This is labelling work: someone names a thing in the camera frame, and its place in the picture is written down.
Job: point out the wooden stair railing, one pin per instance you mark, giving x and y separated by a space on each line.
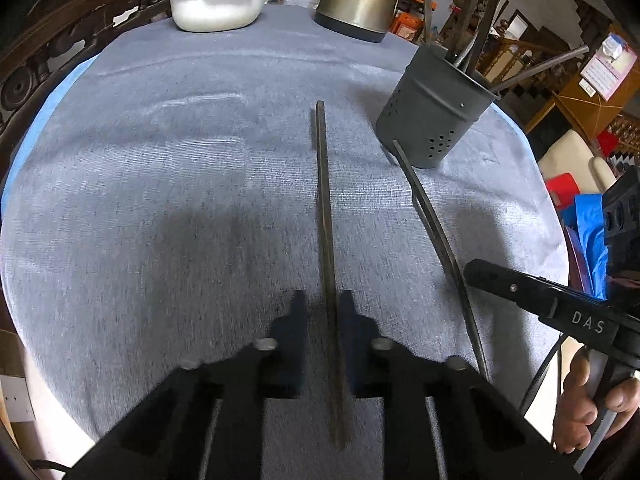
530 45

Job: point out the white wall socket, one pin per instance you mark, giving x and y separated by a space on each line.
17 400

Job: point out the grey tablecloth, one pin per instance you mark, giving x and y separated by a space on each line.
175 160

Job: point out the blue table cover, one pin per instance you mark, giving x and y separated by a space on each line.
45 110

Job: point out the brass-coloured electric kettle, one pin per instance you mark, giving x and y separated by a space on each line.
355 0

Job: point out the orange cardboard box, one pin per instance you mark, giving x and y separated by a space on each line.
406 27

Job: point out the wall calendar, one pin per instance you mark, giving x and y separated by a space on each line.
610 67

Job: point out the grey metal chopstick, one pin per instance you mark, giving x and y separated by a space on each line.
427 5

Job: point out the white plastic bowl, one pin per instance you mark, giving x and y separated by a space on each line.
215 10

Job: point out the blue plastic bag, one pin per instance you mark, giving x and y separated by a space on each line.
587 240

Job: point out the person's right hand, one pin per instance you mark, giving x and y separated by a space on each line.
575 410

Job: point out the carved dark wooden chair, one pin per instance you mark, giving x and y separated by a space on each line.
30 75

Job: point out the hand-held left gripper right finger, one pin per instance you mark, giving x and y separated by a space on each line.
352 350

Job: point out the dark grey utensil holder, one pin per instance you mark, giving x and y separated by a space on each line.
425 110

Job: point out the red plastic stool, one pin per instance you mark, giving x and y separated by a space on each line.
562 187

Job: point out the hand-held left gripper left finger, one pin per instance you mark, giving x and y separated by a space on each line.
295 350

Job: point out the cream chair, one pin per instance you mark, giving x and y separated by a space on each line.
565 152

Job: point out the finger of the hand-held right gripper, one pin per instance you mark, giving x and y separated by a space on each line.
505 285

